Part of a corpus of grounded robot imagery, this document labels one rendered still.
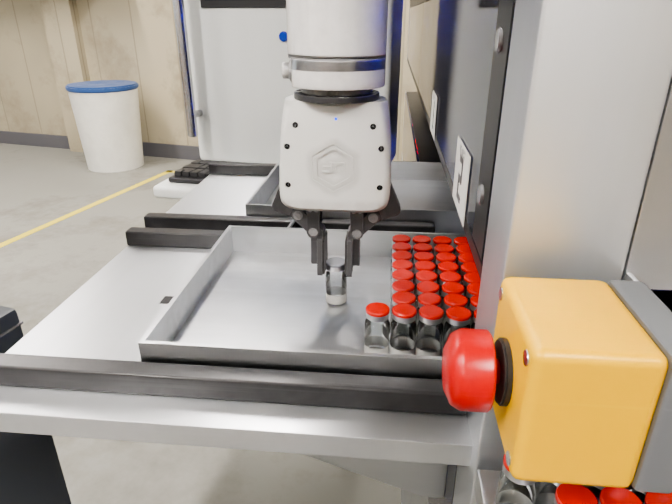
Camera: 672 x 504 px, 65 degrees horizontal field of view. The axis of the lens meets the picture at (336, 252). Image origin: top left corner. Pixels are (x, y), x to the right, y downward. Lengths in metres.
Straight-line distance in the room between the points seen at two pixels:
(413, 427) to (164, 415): 0.19
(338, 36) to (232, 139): 0.98
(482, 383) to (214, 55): 1.21
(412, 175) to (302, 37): 0.56
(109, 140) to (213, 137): 3.19
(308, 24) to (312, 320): 0.27
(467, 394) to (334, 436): 0.16
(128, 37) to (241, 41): 3.70
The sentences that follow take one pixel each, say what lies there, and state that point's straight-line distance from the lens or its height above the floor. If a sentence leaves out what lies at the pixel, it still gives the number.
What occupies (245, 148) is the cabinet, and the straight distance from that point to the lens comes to 1.39.
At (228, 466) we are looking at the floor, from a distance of 1.63.
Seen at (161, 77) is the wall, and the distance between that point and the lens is 4.87.
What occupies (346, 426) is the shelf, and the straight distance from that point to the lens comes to 0.41.
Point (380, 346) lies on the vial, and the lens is 0.46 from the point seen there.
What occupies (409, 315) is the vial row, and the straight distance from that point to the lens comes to 0.44.
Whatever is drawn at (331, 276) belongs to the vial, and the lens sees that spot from 0.53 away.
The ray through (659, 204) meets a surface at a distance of 0.32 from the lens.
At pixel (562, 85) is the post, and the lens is 0.29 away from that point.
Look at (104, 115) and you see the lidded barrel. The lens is 4.53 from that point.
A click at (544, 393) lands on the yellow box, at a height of 1.01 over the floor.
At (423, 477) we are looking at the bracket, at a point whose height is 0.76.
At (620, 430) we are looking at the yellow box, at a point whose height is 0.99.
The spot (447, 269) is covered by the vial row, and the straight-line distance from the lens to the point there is 0.53.
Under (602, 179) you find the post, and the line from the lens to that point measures 0.31.
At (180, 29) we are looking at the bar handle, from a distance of 1.35.
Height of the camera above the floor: 1.15
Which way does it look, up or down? 24 degrees down
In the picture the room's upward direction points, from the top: straight up
